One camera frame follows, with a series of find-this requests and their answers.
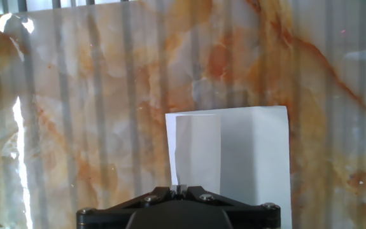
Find white paper sheet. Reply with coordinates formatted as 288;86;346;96
165;106;293;229

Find orange marble pattern mat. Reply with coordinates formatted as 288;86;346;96
0;0;366;229

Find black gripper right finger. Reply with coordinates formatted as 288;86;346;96
179;184;281;221

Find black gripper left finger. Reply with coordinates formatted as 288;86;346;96
76;184;179;224

